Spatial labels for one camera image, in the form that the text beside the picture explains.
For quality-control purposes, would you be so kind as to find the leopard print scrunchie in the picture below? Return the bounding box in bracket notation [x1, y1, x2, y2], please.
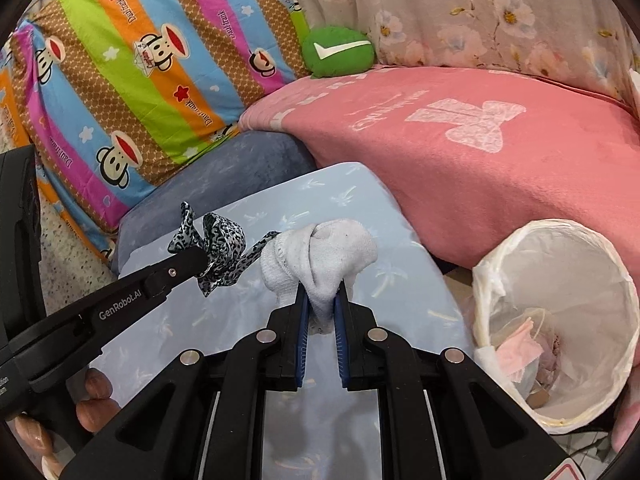
[167, 202, 279, 297]

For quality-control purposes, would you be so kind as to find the white sock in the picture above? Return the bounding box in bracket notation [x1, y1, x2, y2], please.
[259, 219, 378, 334]

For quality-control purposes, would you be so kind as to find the beige mesh tulle bag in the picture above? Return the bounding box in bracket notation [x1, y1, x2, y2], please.
[490, 308, 548, 348]

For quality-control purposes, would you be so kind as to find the white lined trash bin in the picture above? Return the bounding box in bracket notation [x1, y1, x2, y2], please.
[473, 219, 639, 434]

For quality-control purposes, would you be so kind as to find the person's left hand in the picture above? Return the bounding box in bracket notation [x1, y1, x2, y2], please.
[9, 367, 119, 479]

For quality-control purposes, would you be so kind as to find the speckled white bed sheet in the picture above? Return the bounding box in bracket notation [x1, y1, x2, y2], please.
[0, 123, 120, 321]

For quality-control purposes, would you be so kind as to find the pink paper wrapper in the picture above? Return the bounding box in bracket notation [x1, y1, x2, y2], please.
[496, 318, 544, 382]

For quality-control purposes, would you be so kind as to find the blue-grey velvet pillow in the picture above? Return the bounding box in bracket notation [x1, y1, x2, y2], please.
[111, 131, 317, 273]

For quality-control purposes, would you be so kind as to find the pink blanket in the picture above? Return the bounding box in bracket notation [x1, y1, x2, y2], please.
[240, 67, 639, 275]

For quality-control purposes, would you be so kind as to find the colourful striped monkey pillow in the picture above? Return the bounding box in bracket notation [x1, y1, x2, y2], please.
[1, 0, 309, 260]

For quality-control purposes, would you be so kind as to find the green plush check cushion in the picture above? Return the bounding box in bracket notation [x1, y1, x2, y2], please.
[302, 26, 375, 78]

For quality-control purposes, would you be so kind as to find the grey floral quilt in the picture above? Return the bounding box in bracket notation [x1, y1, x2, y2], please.
[297, 0, 639, 105]

